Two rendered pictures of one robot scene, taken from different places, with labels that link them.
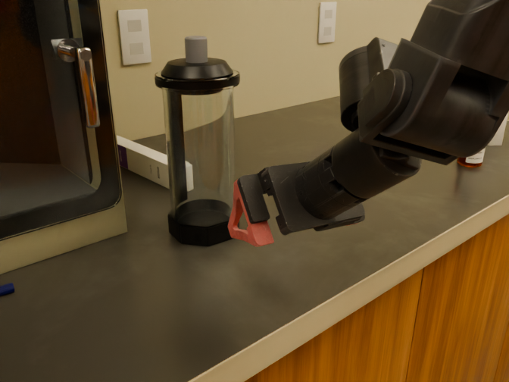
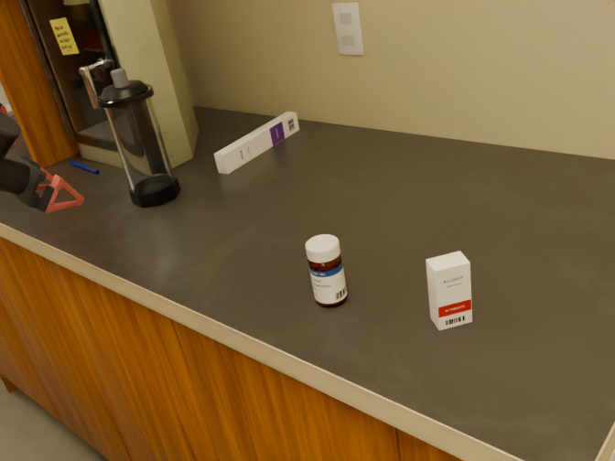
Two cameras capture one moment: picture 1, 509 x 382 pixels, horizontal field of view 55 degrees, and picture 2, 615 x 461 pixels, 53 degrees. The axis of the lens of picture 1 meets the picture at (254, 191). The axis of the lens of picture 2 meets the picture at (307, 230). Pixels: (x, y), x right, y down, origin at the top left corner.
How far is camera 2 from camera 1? 1.43 m
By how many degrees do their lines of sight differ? 76
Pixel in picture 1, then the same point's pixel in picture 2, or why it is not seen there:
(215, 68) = (105, 94)
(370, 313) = (129, 305)
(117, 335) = not seen: hidden behind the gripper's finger
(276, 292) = (74, 234)
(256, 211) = not seen: hidden behind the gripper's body
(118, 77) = (338, 64)
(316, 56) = not seen: outside the picture
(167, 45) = (381, 40)
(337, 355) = (115, 310)
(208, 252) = (125, 206)
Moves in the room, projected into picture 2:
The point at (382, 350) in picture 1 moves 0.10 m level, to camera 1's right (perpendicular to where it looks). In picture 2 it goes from (156, 350) to (154, 387)
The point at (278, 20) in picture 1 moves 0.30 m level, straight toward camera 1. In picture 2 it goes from (540, 21) to (377, 53)
